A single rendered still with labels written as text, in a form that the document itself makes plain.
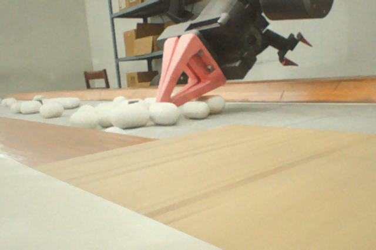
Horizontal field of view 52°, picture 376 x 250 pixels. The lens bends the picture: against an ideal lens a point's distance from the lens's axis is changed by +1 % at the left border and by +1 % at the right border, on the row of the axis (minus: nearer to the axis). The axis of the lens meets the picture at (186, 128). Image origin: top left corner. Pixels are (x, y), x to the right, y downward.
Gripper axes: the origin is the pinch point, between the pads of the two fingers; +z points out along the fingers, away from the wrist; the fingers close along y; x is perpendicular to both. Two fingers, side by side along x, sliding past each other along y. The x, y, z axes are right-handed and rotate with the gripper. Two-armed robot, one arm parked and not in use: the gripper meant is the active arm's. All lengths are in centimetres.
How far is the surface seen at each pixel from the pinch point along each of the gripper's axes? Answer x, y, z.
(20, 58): 55, -479, -121
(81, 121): -4.5, -2.8, 6.6
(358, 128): 3.0, 19.0, -0.7
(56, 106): -1.6, -22.9, 2.4
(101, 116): -3.3, -2.6, 4.8
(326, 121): 4.5, 15.2, -2.4
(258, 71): 139, -167, -161
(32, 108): -0.5, -36.5, 2.1
